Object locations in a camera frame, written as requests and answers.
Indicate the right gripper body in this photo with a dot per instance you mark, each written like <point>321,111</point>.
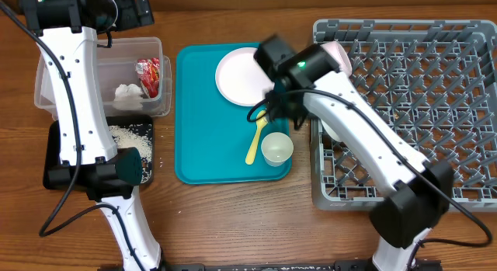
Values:
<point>288,109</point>

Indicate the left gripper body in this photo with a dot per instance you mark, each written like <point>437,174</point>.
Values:
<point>127,14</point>

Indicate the yellow plastic spoon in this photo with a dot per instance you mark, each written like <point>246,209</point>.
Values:
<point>260,124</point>

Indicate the white cup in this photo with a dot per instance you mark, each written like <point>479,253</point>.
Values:
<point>277,148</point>

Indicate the large white plate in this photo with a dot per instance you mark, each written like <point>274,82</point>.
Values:
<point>240,79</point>

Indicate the white bowl with food scraps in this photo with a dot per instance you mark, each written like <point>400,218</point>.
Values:
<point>330,132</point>

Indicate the red snack wrapper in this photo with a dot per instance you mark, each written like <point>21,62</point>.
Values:
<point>148,71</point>

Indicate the pink bowl with rice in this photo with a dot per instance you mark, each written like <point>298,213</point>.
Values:
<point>339,54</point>

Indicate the white napkin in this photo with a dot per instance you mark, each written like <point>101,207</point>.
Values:
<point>128,97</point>

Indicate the grey dishwasher rack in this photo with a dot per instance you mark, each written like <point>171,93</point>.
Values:
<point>434,83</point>

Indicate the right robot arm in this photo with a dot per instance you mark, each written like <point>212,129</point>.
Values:
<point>316,82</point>

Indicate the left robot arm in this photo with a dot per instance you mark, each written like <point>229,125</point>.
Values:
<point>66,31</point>

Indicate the clear plastic bin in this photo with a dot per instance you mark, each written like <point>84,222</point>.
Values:
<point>117,66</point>

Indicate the teal serving tray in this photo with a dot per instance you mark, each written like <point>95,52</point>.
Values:
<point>212,135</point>

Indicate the spilled rice pile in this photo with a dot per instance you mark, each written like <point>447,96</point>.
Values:
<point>139,136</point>

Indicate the black tray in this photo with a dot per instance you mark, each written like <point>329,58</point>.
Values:
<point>53,147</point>

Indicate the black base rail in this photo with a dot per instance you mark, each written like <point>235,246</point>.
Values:
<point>342,265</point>

